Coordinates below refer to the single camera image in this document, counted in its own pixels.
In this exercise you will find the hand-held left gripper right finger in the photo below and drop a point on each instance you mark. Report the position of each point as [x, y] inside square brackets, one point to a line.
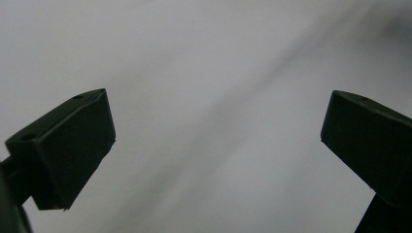
[369, 142]

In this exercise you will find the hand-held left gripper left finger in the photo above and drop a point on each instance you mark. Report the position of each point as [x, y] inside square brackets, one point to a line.
[64, 152]

